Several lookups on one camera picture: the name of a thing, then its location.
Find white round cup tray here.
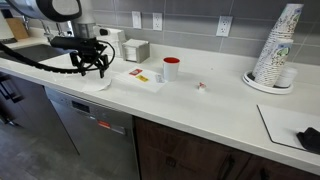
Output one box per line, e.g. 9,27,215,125
242,69,295,96

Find wooden cutting board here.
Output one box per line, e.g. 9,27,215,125
6,18,29,40

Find small white creamer cup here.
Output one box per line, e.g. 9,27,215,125
198,82,206,91

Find white wall outlet left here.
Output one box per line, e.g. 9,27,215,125
132,11,142,29

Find black object on board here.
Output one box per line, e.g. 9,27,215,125
297,127,320,154

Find chrome sink faucet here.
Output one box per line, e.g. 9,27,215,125
41,20,65,41

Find short stack of white lids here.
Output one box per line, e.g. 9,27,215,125
275,67,298,88

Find white flat board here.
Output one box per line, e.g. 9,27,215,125
257,104,320,154

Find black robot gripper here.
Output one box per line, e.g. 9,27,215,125
50,36,109,78

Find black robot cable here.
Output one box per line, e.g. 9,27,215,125
0,39,116,75

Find dark wood cabinet doors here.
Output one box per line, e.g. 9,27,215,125
134,117,320,180

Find robot arm with white link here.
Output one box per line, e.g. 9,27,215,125
4,0,96,39

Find stainless steel dishwasher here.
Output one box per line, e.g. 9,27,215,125
45,87,140,180

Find white wall outlet middle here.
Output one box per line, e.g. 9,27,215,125
153,13,162,31

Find white paper napkin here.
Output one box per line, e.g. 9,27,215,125
81,71,112,92

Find white mug with red rim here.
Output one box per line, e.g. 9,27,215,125
163,57,180,81

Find white wall outlet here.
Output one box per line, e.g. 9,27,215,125
153,13,162,31
132,11,142,29
216,16,233,37

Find white wall outlet right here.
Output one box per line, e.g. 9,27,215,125
216,16,233,37

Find stacked paper cups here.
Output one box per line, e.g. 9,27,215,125
252,3,304,87

